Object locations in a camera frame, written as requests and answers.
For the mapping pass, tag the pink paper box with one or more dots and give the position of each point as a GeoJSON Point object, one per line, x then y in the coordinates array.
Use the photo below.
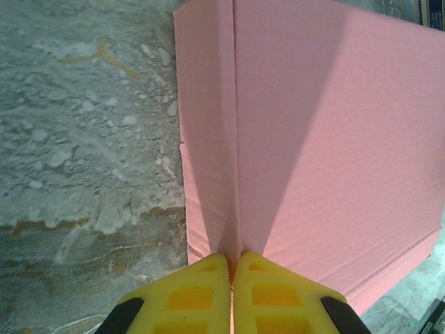
{"type": "Point", "coordinates": [313, 139]}

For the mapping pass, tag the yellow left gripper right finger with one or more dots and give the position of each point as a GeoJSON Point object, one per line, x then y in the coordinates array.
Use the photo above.
{"type": "Point", "coordinates": [278, 299]}

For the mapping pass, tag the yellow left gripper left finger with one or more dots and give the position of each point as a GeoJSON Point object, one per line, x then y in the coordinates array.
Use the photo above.
{"type": "Point", "coordinates": [187, 299]}

